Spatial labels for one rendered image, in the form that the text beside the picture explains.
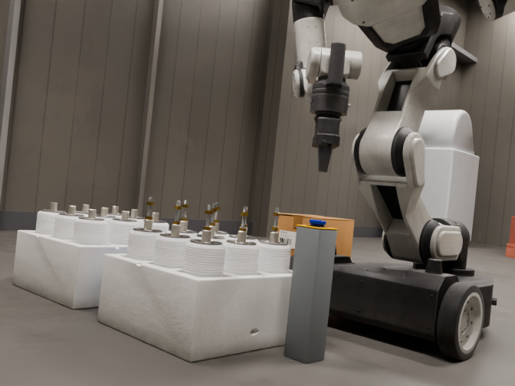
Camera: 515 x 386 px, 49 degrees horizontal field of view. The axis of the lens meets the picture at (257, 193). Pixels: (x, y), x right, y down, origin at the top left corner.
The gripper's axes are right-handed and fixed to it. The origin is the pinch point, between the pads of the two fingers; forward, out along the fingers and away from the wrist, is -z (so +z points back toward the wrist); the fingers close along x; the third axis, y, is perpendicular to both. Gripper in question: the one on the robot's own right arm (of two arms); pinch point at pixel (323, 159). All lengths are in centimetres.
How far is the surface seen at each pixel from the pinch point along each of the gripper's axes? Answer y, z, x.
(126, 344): -42, -47, 4
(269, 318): -9.0, -40.0, -4.4
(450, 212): 196, -11, -483
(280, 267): -7.3, -28.0, -10.7
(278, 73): -8, 97, -368
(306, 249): -2.2, -21.4, 2.8
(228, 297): -19.1, -33.7, 6.1
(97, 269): -59, -36, -29
